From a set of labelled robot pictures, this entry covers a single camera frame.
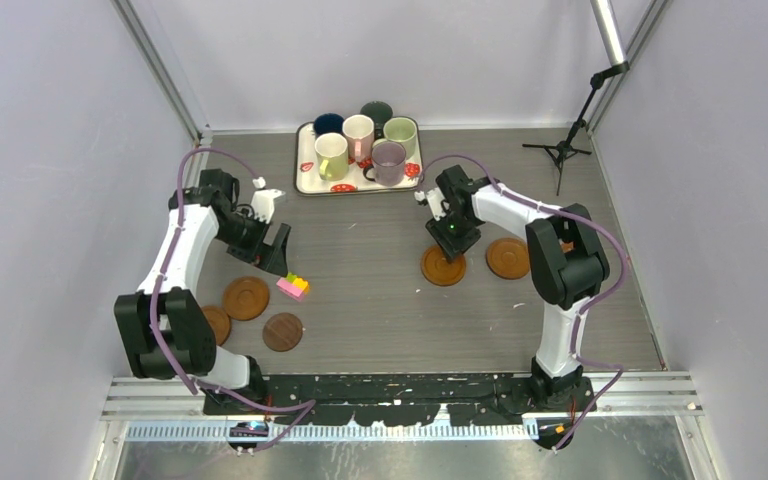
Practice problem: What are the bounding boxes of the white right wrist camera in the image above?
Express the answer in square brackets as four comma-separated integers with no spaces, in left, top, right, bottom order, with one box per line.
[414,188,446,221]

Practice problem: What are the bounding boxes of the purple mug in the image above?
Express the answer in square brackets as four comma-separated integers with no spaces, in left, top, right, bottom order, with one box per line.
[363,140,407,187]

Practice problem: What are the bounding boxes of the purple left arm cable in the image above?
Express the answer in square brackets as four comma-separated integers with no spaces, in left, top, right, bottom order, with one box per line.
[150,146,318,454]

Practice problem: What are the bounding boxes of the pink mug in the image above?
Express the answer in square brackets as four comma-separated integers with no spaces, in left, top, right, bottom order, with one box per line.
[342,114,375,164]

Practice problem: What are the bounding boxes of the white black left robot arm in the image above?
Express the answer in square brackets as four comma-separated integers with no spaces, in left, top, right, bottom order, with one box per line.
[114,169,291,414]

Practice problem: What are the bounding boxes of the dark green mug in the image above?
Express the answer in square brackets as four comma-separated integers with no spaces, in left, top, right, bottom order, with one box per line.
[360,100,393,139]

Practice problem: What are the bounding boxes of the light green mug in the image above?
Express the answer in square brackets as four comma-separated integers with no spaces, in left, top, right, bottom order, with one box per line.
[314,133,349,182]

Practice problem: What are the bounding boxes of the white strawberry print tray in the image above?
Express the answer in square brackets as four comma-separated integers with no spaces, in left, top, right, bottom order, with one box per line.
[294,121,423,196]

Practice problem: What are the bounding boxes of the dark blue mug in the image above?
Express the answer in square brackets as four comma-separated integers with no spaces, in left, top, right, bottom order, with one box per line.
[313,112,345,137]

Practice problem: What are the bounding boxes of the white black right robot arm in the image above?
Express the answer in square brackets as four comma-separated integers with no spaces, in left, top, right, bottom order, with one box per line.
[414,166,610,411]

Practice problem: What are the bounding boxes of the large brown wooden coaster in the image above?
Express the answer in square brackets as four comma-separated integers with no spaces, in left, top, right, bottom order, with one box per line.
[420,245,467,287]

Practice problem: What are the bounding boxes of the black tripod stand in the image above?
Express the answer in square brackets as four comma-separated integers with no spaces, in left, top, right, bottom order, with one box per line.
[522,61,630,196]

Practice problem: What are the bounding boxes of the pink green yellow toy block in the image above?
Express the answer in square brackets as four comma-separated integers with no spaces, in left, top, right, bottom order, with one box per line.
[276,272,310,301]

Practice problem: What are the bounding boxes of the dark brown wooden coaster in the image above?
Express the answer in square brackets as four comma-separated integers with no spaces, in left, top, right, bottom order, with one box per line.
[262,312,304,352]

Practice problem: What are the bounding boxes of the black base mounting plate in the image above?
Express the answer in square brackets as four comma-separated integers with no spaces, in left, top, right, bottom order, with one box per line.
[199,373,595,427]

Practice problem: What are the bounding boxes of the pale green mug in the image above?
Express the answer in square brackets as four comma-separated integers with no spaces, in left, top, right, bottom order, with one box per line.
[383,117,419,159]

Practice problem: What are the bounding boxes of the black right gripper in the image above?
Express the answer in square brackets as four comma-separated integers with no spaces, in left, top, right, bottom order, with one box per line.
[427,206,483,262]

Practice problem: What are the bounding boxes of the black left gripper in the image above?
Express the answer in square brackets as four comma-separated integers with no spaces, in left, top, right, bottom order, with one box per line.
[215,209,289,276]

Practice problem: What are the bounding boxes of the silver pole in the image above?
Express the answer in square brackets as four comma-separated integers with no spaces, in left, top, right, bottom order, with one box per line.
[590,0,627,66]

